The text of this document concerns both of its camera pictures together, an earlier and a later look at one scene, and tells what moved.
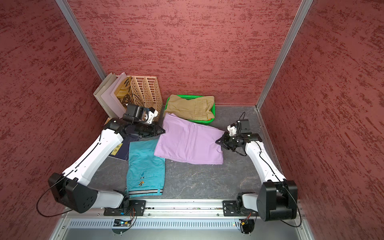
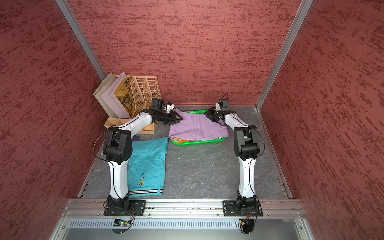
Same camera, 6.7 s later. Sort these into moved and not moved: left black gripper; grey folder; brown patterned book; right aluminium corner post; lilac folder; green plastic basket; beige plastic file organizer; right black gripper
Moved: green plastic basket; right black gripper; left black gripper
Not moved: grey folder; right aluminium corner post; lilac folder; brown patterned book; beige plastic file organizer
